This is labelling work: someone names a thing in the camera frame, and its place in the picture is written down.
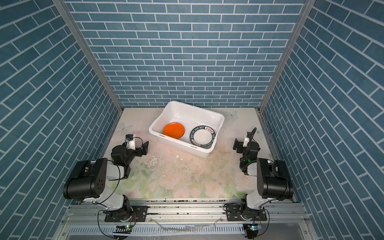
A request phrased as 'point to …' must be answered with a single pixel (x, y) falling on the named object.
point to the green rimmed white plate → (203, 137)
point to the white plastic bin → (188, 128)
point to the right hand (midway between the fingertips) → (243, 138)
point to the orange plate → (174, 130)
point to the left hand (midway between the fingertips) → (141, 140)
